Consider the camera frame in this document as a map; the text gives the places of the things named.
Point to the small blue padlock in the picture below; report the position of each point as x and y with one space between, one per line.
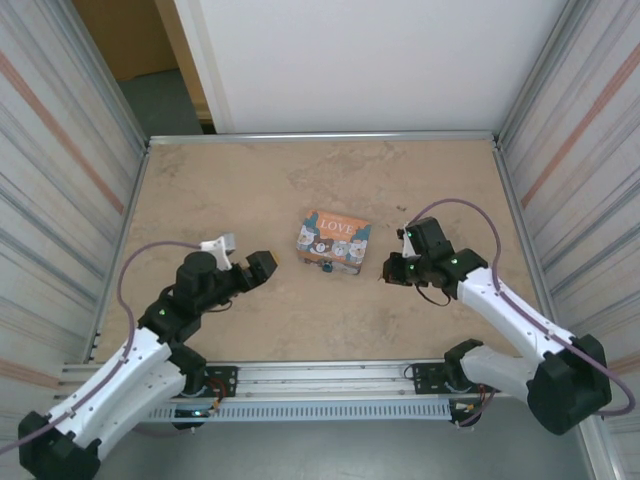
326 267

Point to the orange LOVE bear box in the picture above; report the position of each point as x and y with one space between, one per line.
332 235

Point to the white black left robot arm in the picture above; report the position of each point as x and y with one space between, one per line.
140 370

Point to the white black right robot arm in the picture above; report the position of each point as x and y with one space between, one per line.
505 310

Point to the aluminium table side bar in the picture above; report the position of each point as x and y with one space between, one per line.
125 240
528 240

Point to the brown board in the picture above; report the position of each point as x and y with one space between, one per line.
125 35

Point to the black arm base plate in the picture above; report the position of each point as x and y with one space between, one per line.
227 375
425 380

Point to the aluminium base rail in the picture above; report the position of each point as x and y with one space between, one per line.
325 375

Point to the aluminium table frame bar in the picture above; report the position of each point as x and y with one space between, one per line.
325 137

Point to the white door frame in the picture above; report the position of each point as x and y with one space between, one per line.
207 75

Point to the aluminium frame post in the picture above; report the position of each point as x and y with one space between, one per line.
102 75
542 75

